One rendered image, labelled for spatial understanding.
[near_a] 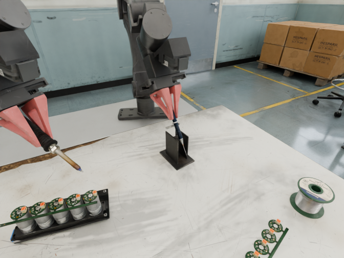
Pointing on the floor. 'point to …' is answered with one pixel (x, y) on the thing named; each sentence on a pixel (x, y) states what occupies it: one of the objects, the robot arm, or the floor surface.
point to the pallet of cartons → (304, 49)
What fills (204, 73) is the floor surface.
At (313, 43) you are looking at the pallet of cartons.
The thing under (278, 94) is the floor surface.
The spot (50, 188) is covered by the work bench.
